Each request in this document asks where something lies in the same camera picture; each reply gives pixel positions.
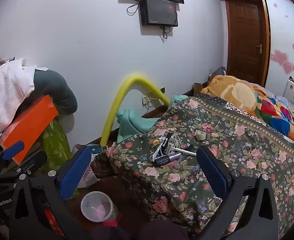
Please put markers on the red patterned cloth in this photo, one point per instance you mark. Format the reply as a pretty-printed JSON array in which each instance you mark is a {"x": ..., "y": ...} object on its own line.
[{"x": 52, "y": 222}]

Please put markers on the green floral bag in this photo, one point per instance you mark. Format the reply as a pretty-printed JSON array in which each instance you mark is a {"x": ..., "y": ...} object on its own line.
[{"x": 56, "y": 142}]

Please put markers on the black rectangular device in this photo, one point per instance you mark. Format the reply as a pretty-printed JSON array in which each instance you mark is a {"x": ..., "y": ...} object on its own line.
[{"x": 167, "y": 142}]

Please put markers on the dark pillow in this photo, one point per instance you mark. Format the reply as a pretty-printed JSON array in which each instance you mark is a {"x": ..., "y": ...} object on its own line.
[{"x": 219, "y": 72}]

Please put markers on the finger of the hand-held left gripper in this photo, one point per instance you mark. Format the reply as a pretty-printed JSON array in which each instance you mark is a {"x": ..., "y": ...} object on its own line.
[
  {"x": 31, "y": 162},
  {"x": 13, "y": 152}
]

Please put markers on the dark mascara tube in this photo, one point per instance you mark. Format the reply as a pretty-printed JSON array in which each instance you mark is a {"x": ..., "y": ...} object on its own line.
[{"x": 167, "y": 158}]

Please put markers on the brown wooden door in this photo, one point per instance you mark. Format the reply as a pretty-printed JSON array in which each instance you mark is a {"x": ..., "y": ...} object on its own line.
[{"x": 244, "y": 35}]

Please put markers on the white wardrobe with heart stickers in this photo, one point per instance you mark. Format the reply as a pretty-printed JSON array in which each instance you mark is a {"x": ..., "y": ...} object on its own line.
[{"x": 282, "y": 25}]

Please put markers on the dark floral blanket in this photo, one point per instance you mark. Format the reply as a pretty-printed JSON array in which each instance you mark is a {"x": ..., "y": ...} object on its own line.
[{"x": 187, "y": 180}]

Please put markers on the small black wall monitor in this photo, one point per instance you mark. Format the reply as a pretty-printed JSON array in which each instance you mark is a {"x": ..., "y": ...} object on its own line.
[{"x": 159, "y": 11}]

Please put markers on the orange colourful blanket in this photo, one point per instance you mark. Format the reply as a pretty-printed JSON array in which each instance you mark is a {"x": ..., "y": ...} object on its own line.
[{"x": 237, "y": 90}]

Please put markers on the small yellowish roll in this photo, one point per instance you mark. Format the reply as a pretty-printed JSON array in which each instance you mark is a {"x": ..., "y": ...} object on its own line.
[{"x": 155, "y": 142}]

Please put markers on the white plastic bag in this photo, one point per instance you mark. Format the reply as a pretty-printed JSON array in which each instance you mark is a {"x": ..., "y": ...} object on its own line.
[{"x": 91, "y": 178}]

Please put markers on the beige tape roll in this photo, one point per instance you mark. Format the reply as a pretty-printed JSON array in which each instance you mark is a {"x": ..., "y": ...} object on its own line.
[{"x": 201, "y": 135}]

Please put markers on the small blue box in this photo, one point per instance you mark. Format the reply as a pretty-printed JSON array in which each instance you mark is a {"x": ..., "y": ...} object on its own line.
[{"x": 98, "y": 149}]

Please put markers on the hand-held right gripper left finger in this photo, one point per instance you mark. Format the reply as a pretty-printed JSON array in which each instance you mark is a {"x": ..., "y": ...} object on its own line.
[{"x": 70, "y": 177}]

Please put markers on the white tangled earphones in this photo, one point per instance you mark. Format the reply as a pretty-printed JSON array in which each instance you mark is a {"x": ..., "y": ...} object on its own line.
[{"x": 174, "y": 142}]

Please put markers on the teal cloth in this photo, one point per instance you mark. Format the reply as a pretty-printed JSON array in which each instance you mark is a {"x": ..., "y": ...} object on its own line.
[{"x": 129, "y": 125}]

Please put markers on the white wall socket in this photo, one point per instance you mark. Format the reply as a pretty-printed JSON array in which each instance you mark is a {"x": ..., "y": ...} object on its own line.
[{"x": 145, "y": 100}]

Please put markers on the orange flat box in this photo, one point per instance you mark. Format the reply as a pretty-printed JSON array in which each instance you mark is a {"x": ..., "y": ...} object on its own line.
[{"x": 31, "y": 125}]

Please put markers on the silver trimmer pen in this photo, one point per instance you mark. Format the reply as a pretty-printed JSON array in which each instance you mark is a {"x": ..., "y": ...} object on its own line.
[{"x": 183, "y": 151}]

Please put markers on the white towel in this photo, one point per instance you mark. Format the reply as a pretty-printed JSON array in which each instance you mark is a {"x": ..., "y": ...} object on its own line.
[{"x": 6, "y": 92}]

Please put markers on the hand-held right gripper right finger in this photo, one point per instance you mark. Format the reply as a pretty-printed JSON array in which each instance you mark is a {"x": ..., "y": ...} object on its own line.
[{"x": 213, "y": 173}]

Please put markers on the grey-green cushion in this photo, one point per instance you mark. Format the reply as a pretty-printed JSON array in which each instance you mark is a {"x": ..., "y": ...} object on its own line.
[{"x": 59, "y": 92}]

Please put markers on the yellow foam tube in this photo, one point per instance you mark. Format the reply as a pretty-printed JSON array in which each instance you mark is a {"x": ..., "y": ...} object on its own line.
[{"x": 110, "y": 120}]

